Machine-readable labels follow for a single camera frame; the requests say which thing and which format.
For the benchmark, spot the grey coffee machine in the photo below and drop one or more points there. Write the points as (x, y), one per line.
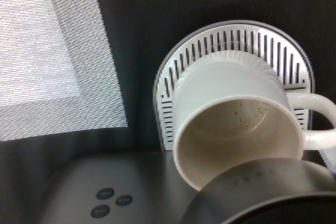
(130, 188)

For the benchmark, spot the white ceramic mug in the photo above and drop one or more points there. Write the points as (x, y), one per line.
(238, 118)

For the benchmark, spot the grey woven placemat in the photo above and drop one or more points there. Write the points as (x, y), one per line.
(59, 84)

